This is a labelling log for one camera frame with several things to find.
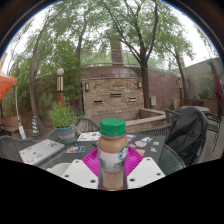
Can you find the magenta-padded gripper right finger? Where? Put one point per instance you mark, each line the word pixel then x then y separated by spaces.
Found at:
pixel 145 173

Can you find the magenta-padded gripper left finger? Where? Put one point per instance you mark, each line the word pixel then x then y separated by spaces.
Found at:
pixel 80 175

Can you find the green-capped coffee drink bottle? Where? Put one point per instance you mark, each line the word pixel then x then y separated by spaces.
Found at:
pixel 112 153

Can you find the colourful picture card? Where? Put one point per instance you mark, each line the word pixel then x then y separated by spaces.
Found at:
pixel 75 149

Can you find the black laptop with stickers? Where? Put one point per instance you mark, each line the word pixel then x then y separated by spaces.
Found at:
pixel 146 143

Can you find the white printed booklet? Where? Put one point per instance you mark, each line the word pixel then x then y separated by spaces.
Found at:
pixel 88 136

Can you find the silver laptop with stickers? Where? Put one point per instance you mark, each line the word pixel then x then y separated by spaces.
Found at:
pixel 40 151

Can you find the potted green plant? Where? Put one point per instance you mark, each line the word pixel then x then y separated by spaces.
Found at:
pixel 63 118

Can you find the blue yellow striped cone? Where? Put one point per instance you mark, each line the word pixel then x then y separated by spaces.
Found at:
pixel 35 126

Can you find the black metal chair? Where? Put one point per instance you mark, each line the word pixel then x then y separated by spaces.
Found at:
pixel 215 126

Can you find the leafy green tree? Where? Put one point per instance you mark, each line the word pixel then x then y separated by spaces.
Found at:
pixel 145 86
pixel 32 93

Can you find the closed maroon umbrella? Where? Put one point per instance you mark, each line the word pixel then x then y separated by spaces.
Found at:
pixel 217 86

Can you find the orange patio umbrella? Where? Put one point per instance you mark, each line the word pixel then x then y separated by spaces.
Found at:
pixel 6 85

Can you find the grey wall box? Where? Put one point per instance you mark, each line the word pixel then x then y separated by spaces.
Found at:
pixel 153 101

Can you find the black wall lamp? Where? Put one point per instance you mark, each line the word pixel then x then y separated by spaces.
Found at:
pixel 87 86
pixel 139 84

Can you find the globe-topped lamp post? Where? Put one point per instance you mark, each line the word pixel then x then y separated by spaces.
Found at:
pixel 60 86

